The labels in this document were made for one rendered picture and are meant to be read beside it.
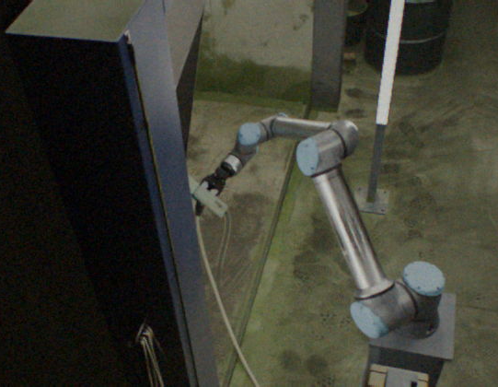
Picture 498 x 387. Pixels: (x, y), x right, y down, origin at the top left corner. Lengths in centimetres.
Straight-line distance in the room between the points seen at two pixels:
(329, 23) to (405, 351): 229
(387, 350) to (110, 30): 187
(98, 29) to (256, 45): 342
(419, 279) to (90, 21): 168
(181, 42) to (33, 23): 119
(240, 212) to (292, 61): 113
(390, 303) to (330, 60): 231
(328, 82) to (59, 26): 351
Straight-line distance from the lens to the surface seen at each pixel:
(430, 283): 240
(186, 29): 225
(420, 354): 255
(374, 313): 230
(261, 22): 427
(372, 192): 385
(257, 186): 394
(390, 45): 324
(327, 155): 224
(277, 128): 273
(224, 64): 450
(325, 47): 427
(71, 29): 99
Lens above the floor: 276
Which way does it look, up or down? 48 degrees down
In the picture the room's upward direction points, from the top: 6 degrees counter-clockwise
